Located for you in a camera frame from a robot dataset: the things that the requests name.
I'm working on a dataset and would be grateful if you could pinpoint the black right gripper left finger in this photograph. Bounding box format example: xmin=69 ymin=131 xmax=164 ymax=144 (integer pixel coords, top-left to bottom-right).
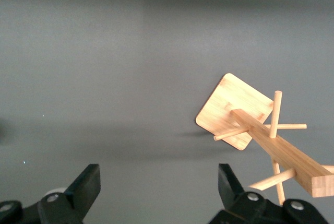
xmin=0 ymin=163 xmax=102 ymax=224

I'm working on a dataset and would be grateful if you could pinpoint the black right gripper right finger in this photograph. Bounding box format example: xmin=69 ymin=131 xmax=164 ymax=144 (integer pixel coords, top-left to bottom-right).
xmin=208 ymin=163 xmax=330 ymax=224

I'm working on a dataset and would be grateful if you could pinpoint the wooden mug tree rack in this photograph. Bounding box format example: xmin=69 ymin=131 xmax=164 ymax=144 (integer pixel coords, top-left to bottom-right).
xmin=195 ymin=73 xmax=334 ymax=205

